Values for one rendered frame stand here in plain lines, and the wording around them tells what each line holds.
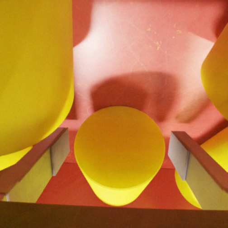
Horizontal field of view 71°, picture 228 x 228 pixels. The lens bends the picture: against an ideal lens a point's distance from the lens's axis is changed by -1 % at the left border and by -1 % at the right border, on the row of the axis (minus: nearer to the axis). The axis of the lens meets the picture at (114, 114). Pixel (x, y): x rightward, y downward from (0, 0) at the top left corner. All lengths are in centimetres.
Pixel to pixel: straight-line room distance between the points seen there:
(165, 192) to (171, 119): 17
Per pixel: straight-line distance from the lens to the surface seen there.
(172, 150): 16
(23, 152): 18
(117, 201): 17
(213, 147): 18
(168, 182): 31
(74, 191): 29
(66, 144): 16
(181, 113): 16
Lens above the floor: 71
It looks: 35 degrees down
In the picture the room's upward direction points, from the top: 177 degrees counter-clockwise
